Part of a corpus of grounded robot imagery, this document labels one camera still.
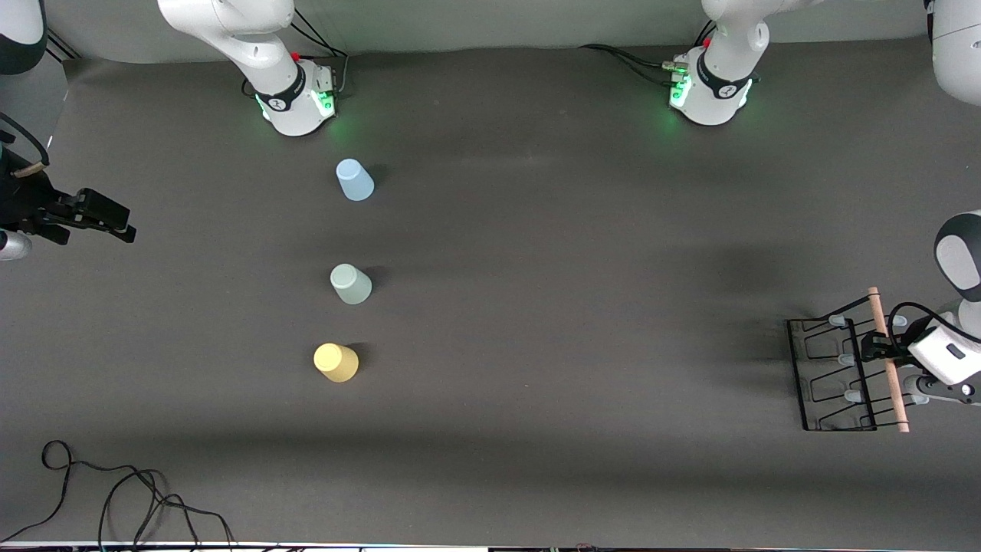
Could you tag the dark grey table mat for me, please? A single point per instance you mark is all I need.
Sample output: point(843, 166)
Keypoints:
point(536, 383)

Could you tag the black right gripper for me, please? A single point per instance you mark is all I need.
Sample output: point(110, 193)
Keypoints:
point(24, 201)

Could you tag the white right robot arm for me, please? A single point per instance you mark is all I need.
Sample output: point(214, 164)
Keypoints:
point(230, 31)

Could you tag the light blue plastic cup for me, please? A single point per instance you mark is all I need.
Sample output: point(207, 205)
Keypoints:
point(355, 180)

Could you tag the yellow plastic cup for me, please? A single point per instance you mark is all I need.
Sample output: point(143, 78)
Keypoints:
point(336, 362)

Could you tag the pale green plastic cup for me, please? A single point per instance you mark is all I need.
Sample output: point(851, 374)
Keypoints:
point(351, 284)

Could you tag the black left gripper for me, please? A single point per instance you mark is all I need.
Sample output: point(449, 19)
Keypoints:
point(878, 346)

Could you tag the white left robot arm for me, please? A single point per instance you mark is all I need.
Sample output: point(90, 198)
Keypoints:
point(720, 84)

